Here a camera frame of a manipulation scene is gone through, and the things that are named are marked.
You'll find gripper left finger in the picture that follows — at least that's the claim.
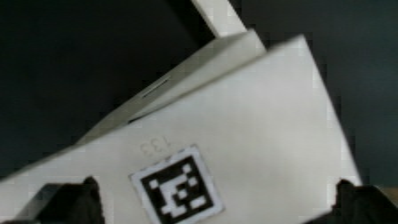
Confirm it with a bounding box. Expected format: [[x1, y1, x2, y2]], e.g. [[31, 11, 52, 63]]
[[13, 176, 106, 224]]

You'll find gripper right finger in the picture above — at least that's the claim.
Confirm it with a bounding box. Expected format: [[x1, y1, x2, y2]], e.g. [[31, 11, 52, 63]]
[[305, 179, 398, 224]]

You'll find white cabinet box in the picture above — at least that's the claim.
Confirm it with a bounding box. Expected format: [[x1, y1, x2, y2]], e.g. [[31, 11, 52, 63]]
[[79, 30, 265, 144]]

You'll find white front fence rail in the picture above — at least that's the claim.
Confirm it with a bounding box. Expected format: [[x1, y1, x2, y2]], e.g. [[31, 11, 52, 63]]
[[191, 0, 248, 38]]

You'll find white block with marker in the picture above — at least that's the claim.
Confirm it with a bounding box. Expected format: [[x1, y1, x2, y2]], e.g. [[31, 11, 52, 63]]
[[0, 38, 360, 224]]

